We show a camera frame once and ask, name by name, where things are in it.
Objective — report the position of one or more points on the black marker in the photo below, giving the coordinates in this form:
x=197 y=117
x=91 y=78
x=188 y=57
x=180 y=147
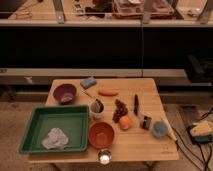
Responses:
x=136 y=104

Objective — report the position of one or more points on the orange carrot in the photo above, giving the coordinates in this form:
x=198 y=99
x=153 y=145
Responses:
x=108 y=93

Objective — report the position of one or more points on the yellow banana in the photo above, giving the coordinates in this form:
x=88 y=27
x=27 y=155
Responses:
x=170 y=130

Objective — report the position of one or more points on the small dark box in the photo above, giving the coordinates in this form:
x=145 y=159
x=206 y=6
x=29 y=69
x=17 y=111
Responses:
x=145 y=122

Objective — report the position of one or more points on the green plastic tray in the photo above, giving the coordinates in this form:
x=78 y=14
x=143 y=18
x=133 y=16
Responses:
x=73 y=120

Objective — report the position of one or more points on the orange fruit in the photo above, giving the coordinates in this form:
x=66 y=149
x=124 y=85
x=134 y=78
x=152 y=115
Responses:
x=125 y=122

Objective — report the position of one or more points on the dark grape bunch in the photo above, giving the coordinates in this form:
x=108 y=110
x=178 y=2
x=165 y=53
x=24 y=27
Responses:
x=120 y=111

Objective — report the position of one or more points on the crumpled white cloth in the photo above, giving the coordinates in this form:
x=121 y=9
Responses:
x=55 y=139

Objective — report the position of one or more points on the black power box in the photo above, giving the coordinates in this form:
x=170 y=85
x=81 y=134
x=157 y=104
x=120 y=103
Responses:
x=199 y=139

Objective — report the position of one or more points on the orange bowl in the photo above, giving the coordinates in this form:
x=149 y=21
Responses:
x=101 y=135

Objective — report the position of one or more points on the blue sponge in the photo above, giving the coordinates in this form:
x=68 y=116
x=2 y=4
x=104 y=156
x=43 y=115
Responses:
x=88 y=82

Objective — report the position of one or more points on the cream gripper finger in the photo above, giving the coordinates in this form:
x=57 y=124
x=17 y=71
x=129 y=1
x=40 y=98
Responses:
x=200 y=133
x=202 y=126

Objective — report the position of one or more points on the metal can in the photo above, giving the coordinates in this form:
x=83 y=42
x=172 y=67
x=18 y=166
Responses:
x=104 y=156

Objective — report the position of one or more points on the wooden folding table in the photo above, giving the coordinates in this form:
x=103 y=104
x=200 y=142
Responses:
x=134 y=144

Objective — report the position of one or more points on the white cup with utensil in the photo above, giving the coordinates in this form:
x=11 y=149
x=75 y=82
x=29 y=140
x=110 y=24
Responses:
x=96 y=109

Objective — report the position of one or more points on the blue cup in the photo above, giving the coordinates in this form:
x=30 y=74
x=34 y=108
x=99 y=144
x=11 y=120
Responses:
x=159 y=129

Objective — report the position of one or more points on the purple bowl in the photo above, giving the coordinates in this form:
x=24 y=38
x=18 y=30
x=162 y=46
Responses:
x=65 y=93

